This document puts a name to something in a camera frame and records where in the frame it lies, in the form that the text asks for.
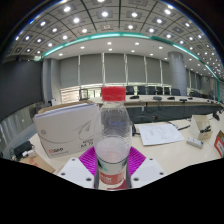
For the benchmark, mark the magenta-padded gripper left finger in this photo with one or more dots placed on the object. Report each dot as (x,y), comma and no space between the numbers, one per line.
(76,171)

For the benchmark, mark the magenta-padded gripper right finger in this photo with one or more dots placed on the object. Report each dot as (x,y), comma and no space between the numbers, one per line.
(147,171)

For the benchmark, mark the clear red-capped water bottle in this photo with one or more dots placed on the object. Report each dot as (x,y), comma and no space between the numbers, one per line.
(112,150)

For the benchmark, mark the white printed paper sheet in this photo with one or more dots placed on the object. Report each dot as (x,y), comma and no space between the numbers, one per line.
(160,134)

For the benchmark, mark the white cardboard paper box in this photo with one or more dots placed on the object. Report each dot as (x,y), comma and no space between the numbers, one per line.
(65,130)

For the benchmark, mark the small white block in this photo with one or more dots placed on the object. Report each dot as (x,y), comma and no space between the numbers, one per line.
(31,153)

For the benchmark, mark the black flat device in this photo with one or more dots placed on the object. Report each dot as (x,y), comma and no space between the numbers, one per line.
(22,148)

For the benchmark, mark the small open cream cardboard box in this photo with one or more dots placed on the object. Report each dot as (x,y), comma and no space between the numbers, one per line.
(200,128)

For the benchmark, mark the long curved conference desk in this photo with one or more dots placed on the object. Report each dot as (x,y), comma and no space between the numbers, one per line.
(156,101)

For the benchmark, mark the red-sided open cardboard box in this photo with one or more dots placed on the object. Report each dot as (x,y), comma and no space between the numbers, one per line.
(220,143)

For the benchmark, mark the row of black office chairs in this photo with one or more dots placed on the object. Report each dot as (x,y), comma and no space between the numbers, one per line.
(151,90)

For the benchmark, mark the round ceiling lights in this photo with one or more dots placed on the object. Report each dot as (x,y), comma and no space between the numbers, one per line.
(104,14)

